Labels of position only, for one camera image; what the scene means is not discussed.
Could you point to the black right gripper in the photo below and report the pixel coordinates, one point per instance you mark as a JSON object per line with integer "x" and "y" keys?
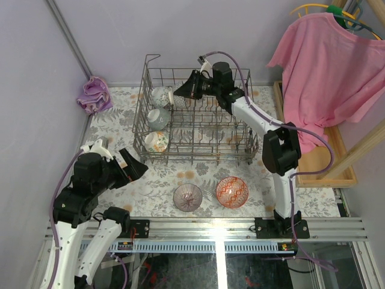
{"x": 190, "y": 88}

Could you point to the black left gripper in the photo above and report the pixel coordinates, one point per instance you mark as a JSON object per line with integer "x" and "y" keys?
{"x": 121, "y": 168}

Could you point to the black patterned bowl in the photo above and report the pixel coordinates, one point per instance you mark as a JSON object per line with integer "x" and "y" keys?
{"x": 175, "y": 100}

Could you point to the yellow floral bowl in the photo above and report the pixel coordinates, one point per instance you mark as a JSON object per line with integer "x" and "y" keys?
{"x": 156, "y": 141}

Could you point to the grey dotted bowl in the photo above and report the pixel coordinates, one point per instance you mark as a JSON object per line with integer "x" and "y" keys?
{"x": 158, "y": 119}

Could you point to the red diamond patterned bowl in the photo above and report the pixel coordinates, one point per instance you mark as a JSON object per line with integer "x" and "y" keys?
{"x": 232, "y": 192}

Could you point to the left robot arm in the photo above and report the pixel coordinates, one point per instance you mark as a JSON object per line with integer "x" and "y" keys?
{"x": 70, "y": 213}

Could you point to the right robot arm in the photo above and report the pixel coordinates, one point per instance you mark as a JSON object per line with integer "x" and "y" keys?
{"x": 280, "y": 147}

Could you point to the floral table mat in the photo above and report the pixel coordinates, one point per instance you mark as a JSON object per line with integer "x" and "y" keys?
{"x": 152, "y": 195}

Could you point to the purple striped bowl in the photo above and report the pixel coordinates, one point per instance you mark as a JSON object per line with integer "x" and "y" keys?
{"x": 187, "y": 197}

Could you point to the purple crumpled cloth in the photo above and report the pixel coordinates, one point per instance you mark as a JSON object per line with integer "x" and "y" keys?
{"x": 95, "y": 97}

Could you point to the pink t-shirt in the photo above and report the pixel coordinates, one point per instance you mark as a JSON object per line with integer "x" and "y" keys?
{"x": 329, "y": 75}

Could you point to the yellow clothes hanger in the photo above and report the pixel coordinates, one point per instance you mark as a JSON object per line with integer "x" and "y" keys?
{"x": 356, "y": 13}

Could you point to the teal clothes hanger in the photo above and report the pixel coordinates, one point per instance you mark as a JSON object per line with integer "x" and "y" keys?
{"x": 348, "y": 23}

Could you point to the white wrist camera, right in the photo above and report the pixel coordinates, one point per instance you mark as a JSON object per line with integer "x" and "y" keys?
{"x": 206, "y": 67}

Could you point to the white wrist camera, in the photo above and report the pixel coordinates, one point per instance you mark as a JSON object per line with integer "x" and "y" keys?
{"x": 100, "y": 146}
{"x": 206, "y": 67}

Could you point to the white wrist camera, left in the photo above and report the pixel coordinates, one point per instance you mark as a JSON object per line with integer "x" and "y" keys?
{"x": 100, "y": 146}

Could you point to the grey wire dish rack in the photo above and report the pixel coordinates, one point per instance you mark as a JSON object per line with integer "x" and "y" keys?
{"x": 201, "y": 132}

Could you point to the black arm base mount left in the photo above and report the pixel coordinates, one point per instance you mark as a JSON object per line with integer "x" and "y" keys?
{"x": 139, "y": 229}

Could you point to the slotted cable duct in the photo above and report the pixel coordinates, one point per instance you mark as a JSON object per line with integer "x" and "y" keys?
{"x": 269, "y": 247}

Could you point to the corner aluminium post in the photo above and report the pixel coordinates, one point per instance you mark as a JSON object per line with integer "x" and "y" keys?
{"x": 68, "y": 36}

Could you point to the aluminium frame rail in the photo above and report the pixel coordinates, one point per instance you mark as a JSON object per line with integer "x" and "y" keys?
{"x": 326, "y": 229}

